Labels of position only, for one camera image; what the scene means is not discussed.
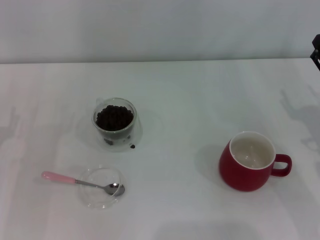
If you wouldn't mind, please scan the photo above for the small clear glass dish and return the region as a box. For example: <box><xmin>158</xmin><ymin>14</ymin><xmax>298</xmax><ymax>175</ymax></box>
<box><xmin>79</xmin><ymin>166</ymin><xmax>126</xmax><ymax>211</ymax></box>

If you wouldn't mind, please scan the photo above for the red mug with white inside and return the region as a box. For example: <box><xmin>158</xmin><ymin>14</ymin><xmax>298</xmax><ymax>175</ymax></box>
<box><xmin>218</xmin><ymin>131</ymin><xmax>293</xmax><ymax>193</ymax></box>

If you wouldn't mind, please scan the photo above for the clear double-wall glass cup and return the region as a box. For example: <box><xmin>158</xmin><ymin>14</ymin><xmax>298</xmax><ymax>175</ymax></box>
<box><xmin>91</xmin><ymin>96</ymin><xmax>138</xmax><ymax>147</ymax></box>

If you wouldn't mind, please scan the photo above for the pile of coffee beans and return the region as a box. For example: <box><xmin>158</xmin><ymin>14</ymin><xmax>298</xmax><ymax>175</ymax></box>
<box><xmin>95</xmin><ymin>104</ymin><xmax>134</xmax><ymax>132</ymax></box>

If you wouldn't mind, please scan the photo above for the pink-handled metal spoon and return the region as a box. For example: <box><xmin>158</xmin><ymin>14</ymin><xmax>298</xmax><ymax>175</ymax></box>
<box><xmin>41</xmin><ymin>170</ymin><xmax>126</xmax><ymax>197</ymax></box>

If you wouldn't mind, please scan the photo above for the clear glass saucer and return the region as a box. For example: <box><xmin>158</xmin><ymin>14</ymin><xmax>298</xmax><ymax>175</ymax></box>
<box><xmin>96</xmin><ymin>119</ymin><xmax>144</xmax><ymax>154</ymax></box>

